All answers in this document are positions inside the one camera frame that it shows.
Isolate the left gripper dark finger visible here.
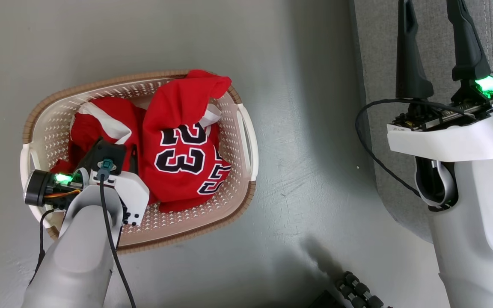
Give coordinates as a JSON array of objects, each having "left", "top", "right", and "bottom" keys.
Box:
[{"left": 129, "top": 145, "right": 140, "bottom": 174}]

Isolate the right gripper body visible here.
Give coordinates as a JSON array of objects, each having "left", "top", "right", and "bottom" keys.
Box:
[{"left": 386, "top": 66, "right": 493, "bottom": 162}]

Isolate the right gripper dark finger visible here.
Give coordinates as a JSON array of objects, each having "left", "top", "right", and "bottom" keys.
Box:
[
  {"left": 445, "top": 0, "right": 492, "bottom": 82},
  {"left": 395, "top": 0, "right": 434, "bottom": 101}
]

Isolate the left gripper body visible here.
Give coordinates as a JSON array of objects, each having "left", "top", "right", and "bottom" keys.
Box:
[{"left": 24, "top": 168, "right": 150, "bottom": 226}]

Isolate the red and white garment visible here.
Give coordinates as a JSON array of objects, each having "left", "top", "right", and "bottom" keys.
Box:
[{"left": 50, "top": 96, "right": 146, "bottom": 180}]

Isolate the red jersey number 23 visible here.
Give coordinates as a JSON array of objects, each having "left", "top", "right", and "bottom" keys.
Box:
[{"left": 137, "top": 69, "right": 233, "bottom": 213}]

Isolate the cream laundry basket brown rim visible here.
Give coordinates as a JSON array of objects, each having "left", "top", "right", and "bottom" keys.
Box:
[{"left": 20, "top": 69, "right": 259, "bottom": 254}]

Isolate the grey fabric sofa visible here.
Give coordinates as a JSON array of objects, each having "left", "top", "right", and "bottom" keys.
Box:
[{"left": 349, "top": 0, "right": 493, "bottom": 244}]

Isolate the thick black camera cable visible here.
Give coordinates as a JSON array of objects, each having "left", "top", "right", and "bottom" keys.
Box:
[{"left": 98, "top": 159, "right": 137, "bottom": 308}]

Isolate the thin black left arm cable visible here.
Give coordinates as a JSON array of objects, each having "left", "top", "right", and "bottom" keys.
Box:
[{"left": 28, "top": 209, "right": 55, "bottom": 286}]

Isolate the black ribbed cable carrier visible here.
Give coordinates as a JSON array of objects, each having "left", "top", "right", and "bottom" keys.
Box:
[{"left": 334, "top": 271, "right": 392, "bottom": 308}]

